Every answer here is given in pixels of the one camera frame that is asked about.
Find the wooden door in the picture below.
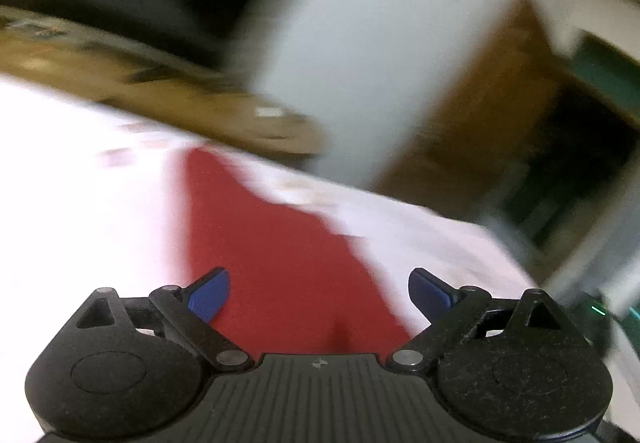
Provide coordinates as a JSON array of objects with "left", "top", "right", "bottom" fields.
[{"left": 373, "top": 0, "right": 560, "bottom": 220}]

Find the small white object on stand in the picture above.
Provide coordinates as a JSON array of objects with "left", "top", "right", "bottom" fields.
[{"left": 254, "top": 106, "right": 285, "bottom": 119}]

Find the wooden TV stand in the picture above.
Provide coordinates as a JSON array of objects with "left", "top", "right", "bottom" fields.
[{"left": 1, "top": 6, "right": 326, "bottom": 161}]

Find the floral white bed sheet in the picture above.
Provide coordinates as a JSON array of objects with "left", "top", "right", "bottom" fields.
[{"left": 0, "top": 74, "right": 640, "bottom": 443}]

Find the red embellished knit sweater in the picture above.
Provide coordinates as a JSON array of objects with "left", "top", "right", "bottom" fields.
[{"left": 180, "top": 148, "right": 411, "bottom": 357}]

